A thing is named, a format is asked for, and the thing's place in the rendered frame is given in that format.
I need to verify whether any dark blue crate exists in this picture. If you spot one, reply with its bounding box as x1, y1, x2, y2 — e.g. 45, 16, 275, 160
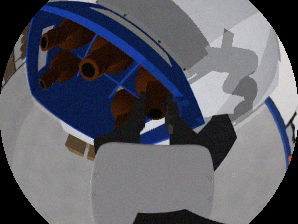
26, 1, 205, 139

